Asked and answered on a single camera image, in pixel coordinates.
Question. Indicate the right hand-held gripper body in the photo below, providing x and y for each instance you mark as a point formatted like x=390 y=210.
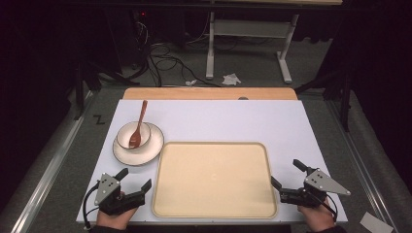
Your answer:
x=315 y=187

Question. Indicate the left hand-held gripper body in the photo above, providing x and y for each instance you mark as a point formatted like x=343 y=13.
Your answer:
x=111 y=197

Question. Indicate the person's left hand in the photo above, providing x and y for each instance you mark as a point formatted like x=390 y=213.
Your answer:
x=115 y=219

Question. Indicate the person's right hand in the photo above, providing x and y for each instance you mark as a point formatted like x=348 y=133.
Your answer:
x=317 y=217

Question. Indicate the white plate with dark rim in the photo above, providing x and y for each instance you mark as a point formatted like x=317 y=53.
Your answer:
x=139 y=157

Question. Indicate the brown wooden spoon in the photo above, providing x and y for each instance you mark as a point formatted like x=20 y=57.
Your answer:
x=135 y=137

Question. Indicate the white bowl with dark rim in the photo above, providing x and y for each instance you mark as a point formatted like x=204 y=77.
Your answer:
x=124 y=134

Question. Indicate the beige plastic tray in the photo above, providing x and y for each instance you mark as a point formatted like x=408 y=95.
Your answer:
x=214 y=180

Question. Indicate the flat white paper sheet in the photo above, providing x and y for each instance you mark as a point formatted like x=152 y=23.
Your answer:
x=375 y=223

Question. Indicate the white board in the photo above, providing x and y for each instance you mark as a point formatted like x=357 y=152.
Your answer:
x=226 y=121

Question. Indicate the black metal stand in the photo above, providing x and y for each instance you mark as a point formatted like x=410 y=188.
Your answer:
x=79 y=87
x=346 y=97

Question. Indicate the small grey disc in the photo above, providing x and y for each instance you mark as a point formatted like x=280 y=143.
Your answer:
x=243 y=98

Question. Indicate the wooden table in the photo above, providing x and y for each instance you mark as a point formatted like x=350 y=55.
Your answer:
x=194 y=93

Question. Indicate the large crumpled white paper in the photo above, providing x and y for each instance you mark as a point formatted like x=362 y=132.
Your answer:
x=231 y=79

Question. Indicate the small crumpled white paper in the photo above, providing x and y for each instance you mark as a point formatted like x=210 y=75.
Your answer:
x=191 y=83

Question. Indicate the metal floor rail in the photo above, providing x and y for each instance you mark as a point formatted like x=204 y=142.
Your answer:
x=359 y=155
x=48 y=174

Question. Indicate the white metal desk frame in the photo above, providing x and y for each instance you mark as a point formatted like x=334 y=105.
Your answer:
x=210 y=48

